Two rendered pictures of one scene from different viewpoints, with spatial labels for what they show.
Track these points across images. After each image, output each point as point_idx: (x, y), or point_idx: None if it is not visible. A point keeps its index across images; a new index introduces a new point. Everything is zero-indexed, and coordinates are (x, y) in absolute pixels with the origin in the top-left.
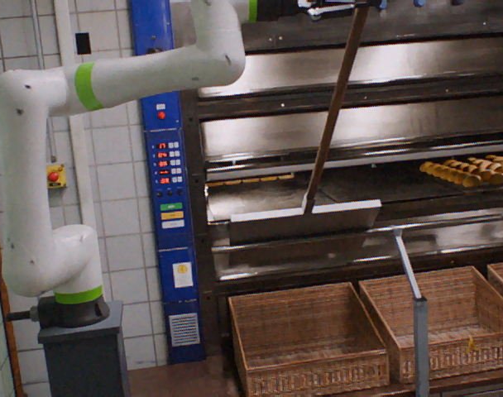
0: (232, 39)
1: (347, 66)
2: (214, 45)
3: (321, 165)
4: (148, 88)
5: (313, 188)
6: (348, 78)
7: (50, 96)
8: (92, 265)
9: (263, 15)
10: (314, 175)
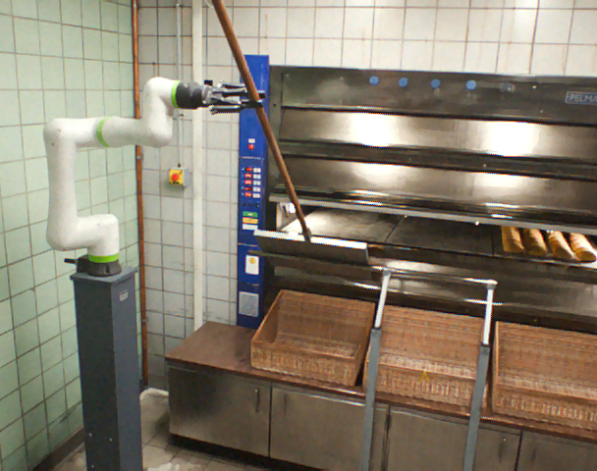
0: (156, 120)
1: (269, 143)
2: (144, 122)
3: (295, 208)
4: (124, 140)
5: (300, 223)
6: (276, 152)
7: (76, 136)
8: (106, 240)
9: (181, 105)
10: (296, 214)
